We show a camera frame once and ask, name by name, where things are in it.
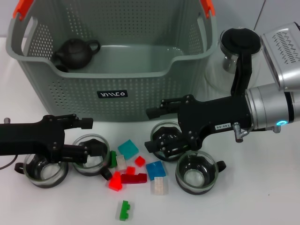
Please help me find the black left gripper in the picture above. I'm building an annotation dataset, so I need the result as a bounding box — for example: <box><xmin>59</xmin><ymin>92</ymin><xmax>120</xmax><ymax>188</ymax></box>
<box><xmin>0</xmin><ymin>114</ymin><xmax>108</xmax><ymax>165</ymax></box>

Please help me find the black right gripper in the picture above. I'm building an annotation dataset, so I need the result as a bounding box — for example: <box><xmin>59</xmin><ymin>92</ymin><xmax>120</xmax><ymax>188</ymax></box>
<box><xmin>144</xmin><ymin>92</ymin><xmax>254</xmax><ymax>162</ymax></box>

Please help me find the glass carafe with black lid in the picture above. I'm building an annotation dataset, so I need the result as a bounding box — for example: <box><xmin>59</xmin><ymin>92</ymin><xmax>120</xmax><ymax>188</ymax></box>
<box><xmin>205</xmin><ymin>27</ymin><xmax>264</xmax><ymax>97</ymax></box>

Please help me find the grey perforated storage basket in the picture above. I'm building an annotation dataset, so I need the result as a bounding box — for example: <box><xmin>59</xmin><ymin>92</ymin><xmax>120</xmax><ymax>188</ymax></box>
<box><xmin>5</xmin><ymin>0</ymin><xmax>218</xmax><ymax>122</ymax></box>

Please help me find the dark green toy brick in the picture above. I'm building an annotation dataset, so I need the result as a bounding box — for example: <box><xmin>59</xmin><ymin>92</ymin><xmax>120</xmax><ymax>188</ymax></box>
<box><xmin>108</xmin><ymin>150</ymin><xmax>118</xmax><ymax>168</ymax></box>

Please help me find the teal square toy plate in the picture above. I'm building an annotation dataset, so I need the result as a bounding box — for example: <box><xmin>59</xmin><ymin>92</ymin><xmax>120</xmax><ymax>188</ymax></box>
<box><xmin>117</xmin><ymin>139</ymin><xmax>139</xmax><ymax>161</ymax></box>

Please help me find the blue toy plate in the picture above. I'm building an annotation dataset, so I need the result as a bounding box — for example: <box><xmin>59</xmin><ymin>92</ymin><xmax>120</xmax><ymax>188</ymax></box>
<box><xmin>145</xmin><ymin>160</ymin><xmax>168</xmax><ymax>181</ymax></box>

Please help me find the small clear toy brick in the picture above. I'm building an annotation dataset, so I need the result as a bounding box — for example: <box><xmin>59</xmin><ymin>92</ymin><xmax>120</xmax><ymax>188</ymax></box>
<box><xmin>116</xmin><ymin>154</ymin><xmax>127</xmax><ymax>171</ymax></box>

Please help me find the bright orange-red toy brick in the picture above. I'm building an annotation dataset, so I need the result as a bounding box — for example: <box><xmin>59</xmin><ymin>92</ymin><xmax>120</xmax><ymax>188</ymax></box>
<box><xmin>108</xmin><ymin>171</ymin><xmax>123</xmax><ymax>191</ymax></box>

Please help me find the large clear toy brick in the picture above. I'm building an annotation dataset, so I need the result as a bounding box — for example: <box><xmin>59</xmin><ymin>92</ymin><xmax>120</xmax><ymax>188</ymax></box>
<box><xmin>150</xmin><ymin>176</ymin><xmax>169</xmax><ymax>195</ymax></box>

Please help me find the long dark red toy brick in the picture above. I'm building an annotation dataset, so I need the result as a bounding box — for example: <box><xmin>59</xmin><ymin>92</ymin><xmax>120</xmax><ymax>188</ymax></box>
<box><xmin>120</xmin><ymin>172</ymin><xmax>148</xmax><ymax>185</ymax></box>

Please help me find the metal plug on right gripper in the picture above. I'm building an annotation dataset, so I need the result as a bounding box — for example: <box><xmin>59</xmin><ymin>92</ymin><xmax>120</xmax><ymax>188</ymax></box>
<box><xmin>232</xmin><ymin>121</ymin><xmax>255</xmax><ymax>143</ymax></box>

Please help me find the green stepped toy brick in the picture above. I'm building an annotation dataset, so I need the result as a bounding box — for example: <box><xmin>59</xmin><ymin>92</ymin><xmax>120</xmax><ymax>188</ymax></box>
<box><xmin>119</xmin><ymin>200</ymin><xmax>131</xmax><ymax>221</ymax></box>

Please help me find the dark clay teapot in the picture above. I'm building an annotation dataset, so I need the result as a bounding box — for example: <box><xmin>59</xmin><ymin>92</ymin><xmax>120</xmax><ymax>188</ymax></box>
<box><xmin>53</xmin><ymin>38</ymin><xmax>101</xmax><ymax>70</ymax></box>

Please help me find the dark left gripper cable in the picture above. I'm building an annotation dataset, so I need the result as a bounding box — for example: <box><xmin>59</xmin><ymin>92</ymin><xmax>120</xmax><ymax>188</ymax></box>
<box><xmin>0</xmin><ymin>154</ymin><xmax>19</xmax><ymax>170</ymax></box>

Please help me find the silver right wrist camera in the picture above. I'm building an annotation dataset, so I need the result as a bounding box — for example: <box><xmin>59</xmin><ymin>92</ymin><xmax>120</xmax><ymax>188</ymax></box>
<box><xmin>261</xmin><ymin>21</ymin><xmax>300</xmax><ymax>91</ymax></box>

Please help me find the orange basket handle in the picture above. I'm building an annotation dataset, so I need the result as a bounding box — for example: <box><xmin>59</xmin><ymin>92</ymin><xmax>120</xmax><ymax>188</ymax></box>
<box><xmin>13</xmin><ymin>0</ymin><xmax>216</xmax><ymax>21</ymax></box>

